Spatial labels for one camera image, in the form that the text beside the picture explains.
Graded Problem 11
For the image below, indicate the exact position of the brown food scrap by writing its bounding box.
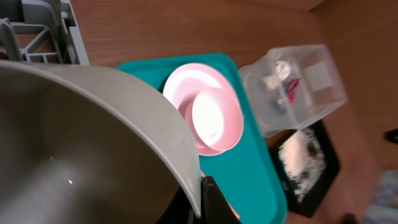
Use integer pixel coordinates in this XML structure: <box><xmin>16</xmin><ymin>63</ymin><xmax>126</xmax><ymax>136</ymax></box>
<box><xmin>307</xmin><ymin>144</ymin><xmax>321</xmax><ymax>158</ymax></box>

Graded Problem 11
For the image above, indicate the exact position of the large white plate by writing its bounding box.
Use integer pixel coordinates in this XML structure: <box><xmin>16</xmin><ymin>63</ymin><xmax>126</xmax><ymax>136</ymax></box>
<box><xmin>162</xmin><ymin>62</ymin><xmax>242</xmax><ymax>157</ymax></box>

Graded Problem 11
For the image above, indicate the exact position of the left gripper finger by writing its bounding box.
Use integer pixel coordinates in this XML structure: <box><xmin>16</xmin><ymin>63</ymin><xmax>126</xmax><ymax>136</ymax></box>
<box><xmin>200</xmin><ymin>175</ymin><xmax>241</xmax><ymax>224</ymax></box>

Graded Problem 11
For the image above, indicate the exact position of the lower wooden chopstick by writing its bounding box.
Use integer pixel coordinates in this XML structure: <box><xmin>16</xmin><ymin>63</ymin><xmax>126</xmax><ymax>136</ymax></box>
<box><xmin>200</xmin><ymin>170</ymin><xmax>240</xmax><ymax>220</ymax></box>

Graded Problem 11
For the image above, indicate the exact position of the red snack wrapper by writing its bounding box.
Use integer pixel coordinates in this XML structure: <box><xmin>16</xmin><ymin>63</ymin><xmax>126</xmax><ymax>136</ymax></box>
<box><xmin>287</xmin><ymin>78</ymin><xmax>300</xmax><ymax>105</ymax></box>

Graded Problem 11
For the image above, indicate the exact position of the grey bowl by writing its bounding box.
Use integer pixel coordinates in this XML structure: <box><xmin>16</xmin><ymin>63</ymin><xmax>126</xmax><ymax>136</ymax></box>
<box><xmin>1</xmin><ymin>60</ymin><xmax>202</xmax><ymax>223</ymax></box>

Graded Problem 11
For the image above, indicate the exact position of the teal plastic tray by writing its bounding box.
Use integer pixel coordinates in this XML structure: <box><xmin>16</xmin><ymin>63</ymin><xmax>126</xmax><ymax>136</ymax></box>
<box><xmin>117</xmin><ymin>53</ymin><xmax>287</xmax><ymax>224</ymax></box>

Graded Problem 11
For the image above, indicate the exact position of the white rice pile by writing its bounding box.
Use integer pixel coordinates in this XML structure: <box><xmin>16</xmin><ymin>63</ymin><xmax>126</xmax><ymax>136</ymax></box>
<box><xmin>278</xmin><ymin>128</ymin><xmax>327</xmax><ymax>202</ymax></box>

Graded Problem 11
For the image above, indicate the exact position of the clear plastic bin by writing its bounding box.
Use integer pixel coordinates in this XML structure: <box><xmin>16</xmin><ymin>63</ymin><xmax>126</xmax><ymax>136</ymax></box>
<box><xmin>239</xmin><ymin>44</ymin><xmax>347</xmax><ymax>138</ymax></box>

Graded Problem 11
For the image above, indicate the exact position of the black waste tray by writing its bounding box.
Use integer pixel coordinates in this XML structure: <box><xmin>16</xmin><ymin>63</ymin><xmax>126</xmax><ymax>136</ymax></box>
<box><xmin>269</xmin><ymin>121</ymin><xmax>340</xmax><ymax>218</ymax></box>

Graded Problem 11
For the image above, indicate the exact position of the small white bowl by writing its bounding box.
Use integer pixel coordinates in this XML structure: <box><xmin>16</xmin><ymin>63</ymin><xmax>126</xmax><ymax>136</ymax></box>
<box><xmin>185</xmin><ymin>88</ymin><xmax>244</xmax><ymax>156</ymax></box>

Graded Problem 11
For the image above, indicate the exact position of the white tissue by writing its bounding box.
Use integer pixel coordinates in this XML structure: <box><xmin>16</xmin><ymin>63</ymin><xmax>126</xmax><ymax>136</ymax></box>
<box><xmin>262</xmin><ymin>61</ymin><xmax>292</xmax><ymax>90</ymax></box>

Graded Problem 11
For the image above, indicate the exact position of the grey plastic dish rack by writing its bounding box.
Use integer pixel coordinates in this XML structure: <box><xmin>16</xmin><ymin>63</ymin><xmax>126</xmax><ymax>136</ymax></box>
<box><xmin>1</xmin><ymin>0</ymin><xmax>90</xmax><ymax>65</ymax></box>

